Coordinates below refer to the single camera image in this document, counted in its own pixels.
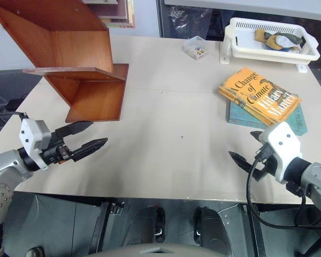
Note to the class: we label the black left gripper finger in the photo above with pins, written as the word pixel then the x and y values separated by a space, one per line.
pixel 89 148
pixel 73 128

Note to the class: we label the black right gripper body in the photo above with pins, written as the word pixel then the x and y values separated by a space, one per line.
pixel 265 169

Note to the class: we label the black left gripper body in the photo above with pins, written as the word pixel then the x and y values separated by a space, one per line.
pixel 53 155

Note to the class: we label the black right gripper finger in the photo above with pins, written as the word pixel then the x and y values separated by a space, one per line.
pixel 242 162
pixel 257 135

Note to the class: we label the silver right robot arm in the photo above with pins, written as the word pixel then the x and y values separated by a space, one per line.
pixel 317 182

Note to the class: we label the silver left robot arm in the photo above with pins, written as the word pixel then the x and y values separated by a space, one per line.
pixel 5 166

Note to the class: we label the teal book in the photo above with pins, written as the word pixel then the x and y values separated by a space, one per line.
pixel 238 116

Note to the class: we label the orange book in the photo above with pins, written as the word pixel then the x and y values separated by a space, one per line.
pixel 259 93

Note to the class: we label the brown wooden zigzag bookshelf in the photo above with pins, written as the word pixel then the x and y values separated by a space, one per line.
pixel 77 48

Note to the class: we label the black power adapter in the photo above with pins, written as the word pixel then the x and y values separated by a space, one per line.
pixel 14 105

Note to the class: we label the black table leg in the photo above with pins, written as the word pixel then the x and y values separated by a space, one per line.
pixel 100 227
pixel 256 233

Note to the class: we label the black rounded foot shape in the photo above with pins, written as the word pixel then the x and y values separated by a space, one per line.
pixel 211 227
pixel 157 222

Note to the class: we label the dark grey side table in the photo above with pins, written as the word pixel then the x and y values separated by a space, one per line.
pixel 8 85

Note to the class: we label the white plastic basket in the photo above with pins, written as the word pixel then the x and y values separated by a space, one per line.
pixel 240 48

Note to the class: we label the pale blue cloth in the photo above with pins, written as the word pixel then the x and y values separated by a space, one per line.
pixel 284 42

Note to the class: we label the dark green cloth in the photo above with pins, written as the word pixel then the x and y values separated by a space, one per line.
pixel 290 37

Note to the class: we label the clear plastic parts box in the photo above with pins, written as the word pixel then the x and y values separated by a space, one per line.
pixel 195 48

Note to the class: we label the grey rounded robot torso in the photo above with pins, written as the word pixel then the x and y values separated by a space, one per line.
pixel 160 250

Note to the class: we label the clear bag of screws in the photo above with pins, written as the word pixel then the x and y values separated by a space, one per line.
pixel 177 12

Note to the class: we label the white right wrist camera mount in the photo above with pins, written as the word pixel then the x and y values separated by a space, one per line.
pixel 282 142

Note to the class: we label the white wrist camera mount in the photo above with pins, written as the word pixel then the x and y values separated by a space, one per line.
pixel 282 142
pixel 28 136

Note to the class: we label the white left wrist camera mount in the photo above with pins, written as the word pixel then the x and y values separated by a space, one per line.
pixel 28 136

